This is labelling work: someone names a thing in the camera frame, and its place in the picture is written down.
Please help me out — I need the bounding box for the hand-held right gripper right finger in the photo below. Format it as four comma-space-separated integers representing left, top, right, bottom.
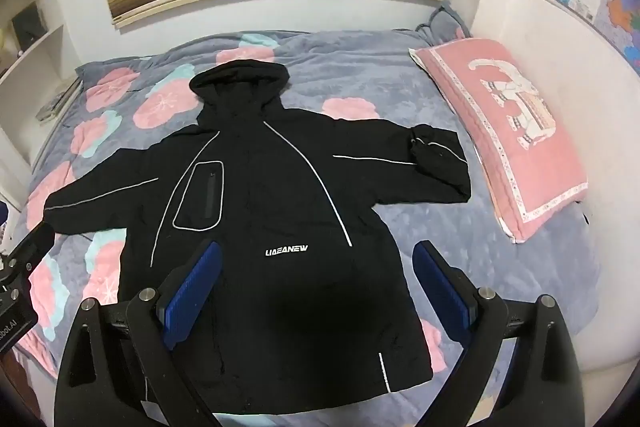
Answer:
412, 241, 587, 427

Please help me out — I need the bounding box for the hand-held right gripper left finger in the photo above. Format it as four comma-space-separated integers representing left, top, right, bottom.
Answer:
55, 239, 224, 427

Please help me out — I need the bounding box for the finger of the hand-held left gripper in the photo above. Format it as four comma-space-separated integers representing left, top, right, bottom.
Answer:
7, 222, 56, 277

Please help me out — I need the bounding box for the black hooded jacket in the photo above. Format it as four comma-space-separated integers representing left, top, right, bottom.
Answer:
43, 61, 472, 417

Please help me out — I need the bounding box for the flat stack of books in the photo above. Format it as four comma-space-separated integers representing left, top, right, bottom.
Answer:
37, 88, 77, 122

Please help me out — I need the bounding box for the pink pillow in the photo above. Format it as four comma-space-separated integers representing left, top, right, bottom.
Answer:
409, 38, 590, 244

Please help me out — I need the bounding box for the white bookshelf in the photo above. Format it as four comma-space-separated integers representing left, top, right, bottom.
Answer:
0, 0, 82, 212

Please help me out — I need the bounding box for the dark box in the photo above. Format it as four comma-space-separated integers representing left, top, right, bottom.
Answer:
12, 2, 49, 48

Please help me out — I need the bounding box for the grey floral blanket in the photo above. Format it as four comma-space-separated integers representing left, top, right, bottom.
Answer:
15, 29, 601, 380

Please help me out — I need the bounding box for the grey pillow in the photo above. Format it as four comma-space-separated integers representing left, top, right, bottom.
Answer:
415, 4, 473, 45

